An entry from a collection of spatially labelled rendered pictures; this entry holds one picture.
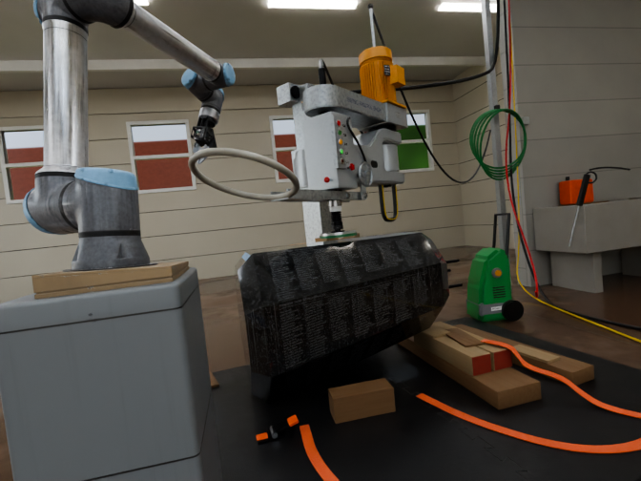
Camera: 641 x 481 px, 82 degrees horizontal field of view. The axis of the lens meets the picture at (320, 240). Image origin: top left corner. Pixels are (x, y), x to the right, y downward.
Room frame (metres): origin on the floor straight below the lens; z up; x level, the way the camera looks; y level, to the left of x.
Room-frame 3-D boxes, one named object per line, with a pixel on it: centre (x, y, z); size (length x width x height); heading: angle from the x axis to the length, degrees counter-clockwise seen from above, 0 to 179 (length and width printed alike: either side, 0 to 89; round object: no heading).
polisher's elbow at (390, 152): (2.69, -0.52, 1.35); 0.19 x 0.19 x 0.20
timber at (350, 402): (1.76, -0.12, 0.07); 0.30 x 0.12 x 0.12; 101
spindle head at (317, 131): (2.24, -0.16, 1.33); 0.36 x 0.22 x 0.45; 141
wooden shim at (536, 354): (2.05, -1.13, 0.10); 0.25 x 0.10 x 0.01; 22
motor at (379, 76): (2.68, -0.53, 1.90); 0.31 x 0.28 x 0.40; 51
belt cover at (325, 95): (2.45, -0.33, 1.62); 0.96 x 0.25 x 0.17; 141
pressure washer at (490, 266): (3.10, -1.39, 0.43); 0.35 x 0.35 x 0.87; 4
